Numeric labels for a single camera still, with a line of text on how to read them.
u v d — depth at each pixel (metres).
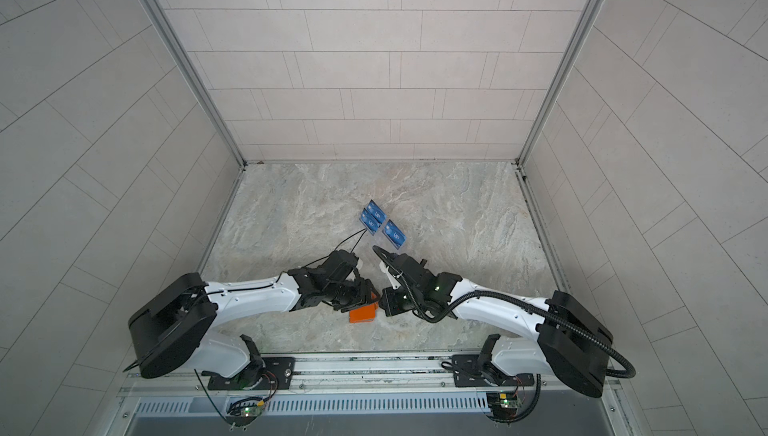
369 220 0.92
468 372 0.70
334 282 0.66
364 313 0.81
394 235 0.87
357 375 0.72
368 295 0.74
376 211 0.91
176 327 0.41
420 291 0.60
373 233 0.90
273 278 0.57
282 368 0.72
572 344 0.40
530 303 0.45
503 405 0.68
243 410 0.65
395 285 0.69
